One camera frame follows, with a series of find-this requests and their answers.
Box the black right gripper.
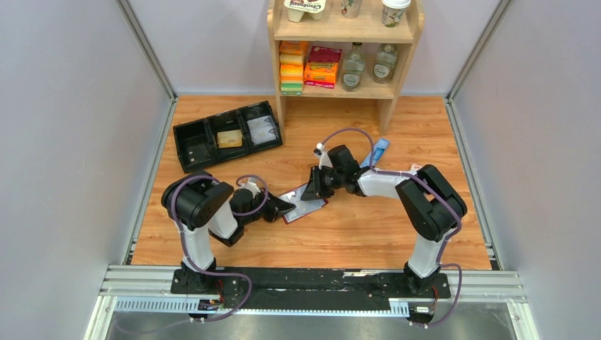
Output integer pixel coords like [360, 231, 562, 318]
[301, 165, 345, 200]

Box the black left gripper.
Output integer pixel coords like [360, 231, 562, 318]
[242, 188, 296, 227]

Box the white VIP card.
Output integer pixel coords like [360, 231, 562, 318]
[281, 184, 327, 222]

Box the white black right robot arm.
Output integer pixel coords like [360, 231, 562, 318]
[300, 144, 467, 297]

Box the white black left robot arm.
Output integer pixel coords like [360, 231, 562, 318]
[161, 170, 296, 294]

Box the silver card in tray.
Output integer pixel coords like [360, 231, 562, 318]
[247, 115, 277, 145]

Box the gold card in tray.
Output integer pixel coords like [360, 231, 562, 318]
[216, 130, 243, 149]

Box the white red small packet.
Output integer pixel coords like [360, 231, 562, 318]
[408, 164, 422, 175]

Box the black three-compartment tray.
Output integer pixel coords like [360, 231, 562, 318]
[173, 101, 283, 174]

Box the orange red snack box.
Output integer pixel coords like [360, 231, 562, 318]
[303, 46, 342, 89]

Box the left clear glass bottle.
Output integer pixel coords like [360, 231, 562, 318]
[340, 42, 365, 91]

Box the clear glass bottle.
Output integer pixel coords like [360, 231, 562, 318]
[340, 42, 365, 91]
[372, 43, 398, 84]

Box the wooden shelf unit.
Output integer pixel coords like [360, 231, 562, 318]
[266, 1, 425, 134]

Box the stack of coloured sponges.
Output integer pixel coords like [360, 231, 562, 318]
[279, 40, 310, 96]

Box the right clear glass bottle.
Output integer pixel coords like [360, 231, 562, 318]
[372, 43, 398, 84]

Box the white yogurt cup pack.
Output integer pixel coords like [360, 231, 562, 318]
[283, 0, 327, 23]

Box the patterned paper cup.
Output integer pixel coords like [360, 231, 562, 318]
[341, 0, 362, 18]

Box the white lidded cup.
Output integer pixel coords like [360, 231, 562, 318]
[381, 0, 411, 28]

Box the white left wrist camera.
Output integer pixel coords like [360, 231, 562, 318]
[244, 181, 262, 198]

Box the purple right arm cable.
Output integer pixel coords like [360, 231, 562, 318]
[315, 127, 466, 329]

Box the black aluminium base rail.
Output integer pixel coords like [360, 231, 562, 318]
[84, 266, 539, 339]

